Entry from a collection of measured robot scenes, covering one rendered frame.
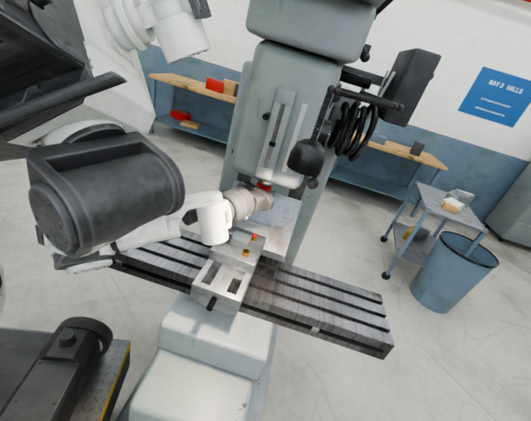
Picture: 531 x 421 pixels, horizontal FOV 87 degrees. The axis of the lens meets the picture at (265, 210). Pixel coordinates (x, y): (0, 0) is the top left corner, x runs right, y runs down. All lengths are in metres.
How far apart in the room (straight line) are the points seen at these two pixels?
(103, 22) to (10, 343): 1.11
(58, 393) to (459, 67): 5.39
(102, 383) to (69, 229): 1.08
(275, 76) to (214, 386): 0.87
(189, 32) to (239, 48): 4.71
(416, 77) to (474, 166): 4.85
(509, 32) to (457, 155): 1.72
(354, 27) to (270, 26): 0.16
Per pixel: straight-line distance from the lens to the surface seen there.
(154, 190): 0.37
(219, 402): 0.98
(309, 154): 0.55
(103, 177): 0.35
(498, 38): 5.51
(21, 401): 1.19
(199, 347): 0.96
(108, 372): 1.40
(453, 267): 2.84
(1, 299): 0.98
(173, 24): 0.44
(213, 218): 0.64
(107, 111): 0.40
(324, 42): 0.64
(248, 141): 0.71
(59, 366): 1.22
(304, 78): 0.68
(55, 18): 0.37
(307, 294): 1.03
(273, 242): 1.23
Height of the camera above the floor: 1.61
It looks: 29 degrees down
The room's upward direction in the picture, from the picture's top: 17 degrees clockwise
